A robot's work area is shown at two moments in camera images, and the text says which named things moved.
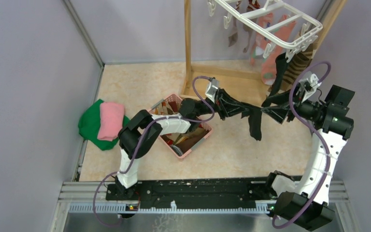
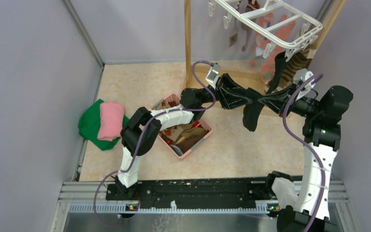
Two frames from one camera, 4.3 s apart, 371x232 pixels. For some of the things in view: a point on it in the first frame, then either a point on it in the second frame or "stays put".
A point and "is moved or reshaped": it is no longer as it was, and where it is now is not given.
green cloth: [89, 124] stays put
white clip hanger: [275, 22] stays put
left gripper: [223, 103] → [227, 89]
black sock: [255, 121] is moved or reshaped
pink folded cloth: [111, 115] stays put
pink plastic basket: [180, 143] stays put
